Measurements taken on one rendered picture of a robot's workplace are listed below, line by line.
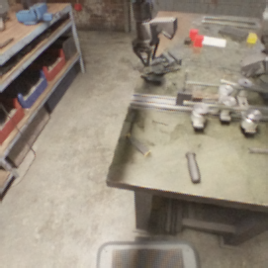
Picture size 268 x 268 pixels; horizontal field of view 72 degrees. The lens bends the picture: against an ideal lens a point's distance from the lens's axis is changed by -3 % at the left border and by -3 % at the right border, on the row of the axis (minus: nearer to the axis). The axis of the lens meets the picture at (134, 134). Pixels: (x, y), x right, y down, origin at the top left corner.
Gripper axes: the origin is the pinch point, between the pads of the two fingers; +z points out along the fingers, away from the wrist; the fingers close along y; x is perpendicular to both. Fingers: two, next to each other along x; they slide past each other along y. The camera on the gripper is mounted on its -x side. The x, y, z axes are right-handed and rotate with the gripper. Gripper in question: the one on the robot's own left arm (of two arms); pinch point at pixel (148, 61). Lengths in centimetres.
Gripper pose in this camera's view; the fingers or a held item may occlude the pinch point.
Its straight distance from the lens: 75.4
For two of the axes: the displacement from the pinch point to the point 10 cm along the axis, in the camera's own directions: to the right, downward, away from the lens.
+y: 4.3, -6.9, 5.8
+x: -8.9, -2.0, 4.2
